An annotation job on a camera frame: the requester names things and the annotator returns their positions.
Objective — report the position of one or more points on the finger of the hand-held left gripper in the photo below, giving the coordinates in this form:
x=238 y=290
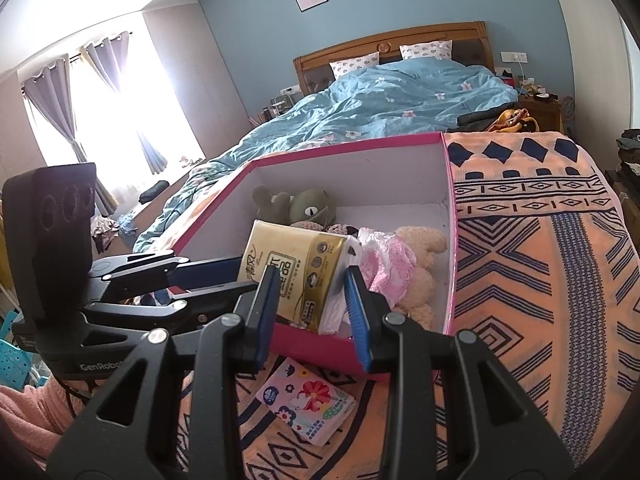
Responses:
x=205 y=274
x=150 y=312

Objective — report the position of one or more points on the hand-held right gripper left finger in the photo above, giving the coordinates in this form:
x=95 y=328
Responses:
x=265 y=310

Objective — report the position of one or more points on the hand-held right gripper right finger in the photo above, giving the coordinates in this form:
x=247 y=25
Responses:
x=357 y=320

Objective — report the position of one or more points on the pink cardboard box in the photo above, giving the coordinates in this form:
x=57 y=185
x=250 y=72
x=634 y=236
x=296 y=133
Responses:
x=320 y=350

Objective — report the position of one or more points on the yellow tissue pack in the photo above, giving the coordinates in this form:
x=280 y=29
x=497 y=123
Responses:
x=295 y=260

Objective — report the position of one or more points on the teddy bear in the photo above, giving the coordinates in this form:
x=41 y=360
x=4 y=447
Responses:
x=420 y=280

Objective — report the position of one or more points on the floral tissue pack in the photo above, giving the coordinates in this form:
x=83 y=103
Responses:
x=310 y=400

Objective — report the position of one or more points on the green frog plush toy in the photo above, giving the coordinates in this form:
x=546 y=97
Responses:
x=305 y=205

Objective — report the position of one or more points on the person's left forearm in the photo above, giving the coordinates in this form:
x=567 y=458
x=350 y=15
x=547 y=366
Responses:
x=30 y=410

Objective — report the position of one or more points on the clothes heap on floor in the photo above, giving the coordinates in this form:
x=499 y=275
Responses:
x=112 y=230

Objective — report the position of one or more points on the blue plastic stool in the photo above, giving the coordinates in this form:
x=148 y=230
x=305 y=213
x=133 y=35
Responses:
x=15 y=355

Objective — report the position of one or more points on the grey curtain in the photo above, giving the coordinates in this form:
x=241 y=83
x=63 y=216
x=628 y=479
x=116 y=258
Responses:
x=115 y=75
x=50 y=105

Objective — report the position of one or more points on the cluttered bedside table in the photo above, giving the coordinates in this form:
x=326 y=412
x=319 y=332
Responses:
x=272 y=110

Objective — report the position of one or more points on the orange patterned blanket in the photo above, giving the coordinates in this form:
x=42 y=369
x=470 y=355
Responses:
x=525 y=260

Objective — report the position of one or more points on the blue floral duvet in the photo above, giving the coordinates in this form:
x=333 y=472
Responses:
x=390 y=100

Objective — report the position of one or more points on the dark cloth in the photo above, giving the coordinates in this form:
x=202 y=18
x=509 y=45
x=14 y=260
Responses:
x=477 y=119

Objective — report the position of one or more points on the yellow and red cloth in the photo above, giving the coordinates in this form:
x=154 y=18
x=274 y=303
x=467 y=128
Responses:
x=515 y=120

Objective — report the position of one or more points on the white spotted pillow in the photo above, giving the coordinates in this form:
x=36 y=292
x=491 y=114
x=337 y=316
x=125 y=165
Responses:
x=355 y=64
x=425 y=50

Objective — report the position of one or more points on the wooden nightstand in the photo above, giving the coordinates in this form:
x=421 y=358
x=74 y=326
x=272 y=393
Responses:
x=542 y=115

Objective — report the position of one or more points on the wooden headboard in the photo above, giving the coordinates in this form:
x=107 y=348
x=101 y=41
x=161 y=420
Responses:
x=390 y=42

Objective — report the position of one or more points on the pile of folded clothes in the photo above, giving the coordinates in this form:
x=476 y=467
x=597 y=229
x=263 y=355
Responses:
x=630 y=152

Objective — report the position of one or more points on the white wall outlet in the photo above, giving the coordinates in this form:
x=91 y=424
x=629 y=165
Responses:
x=513 y=56
x=291 y=90

